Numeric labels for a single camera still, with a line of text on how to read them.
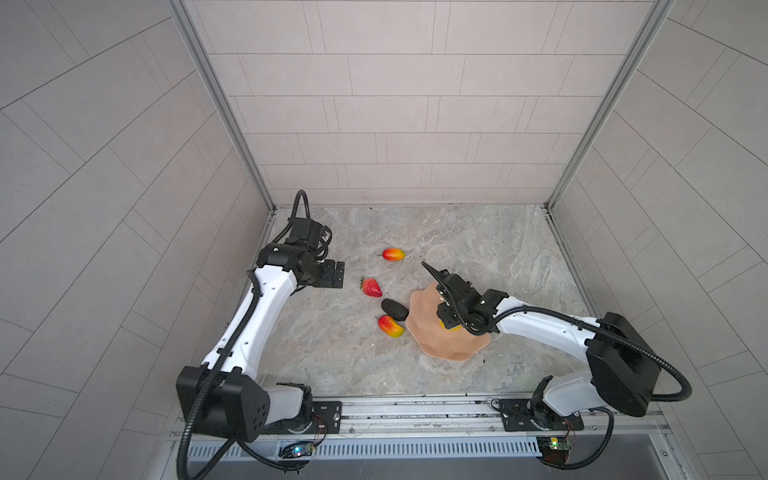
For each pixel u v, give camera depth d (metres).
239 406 0.37
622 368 0.42
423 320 0.86
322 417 0.70
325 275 0.68
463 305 0.64
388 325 0.83
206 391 0.36
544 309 0.51
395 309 0.87
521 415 0.71
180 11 0.71
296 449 0.65
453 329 0.74
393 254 0.99
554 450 0.68
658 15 0.71
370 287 0.91
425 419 0.72
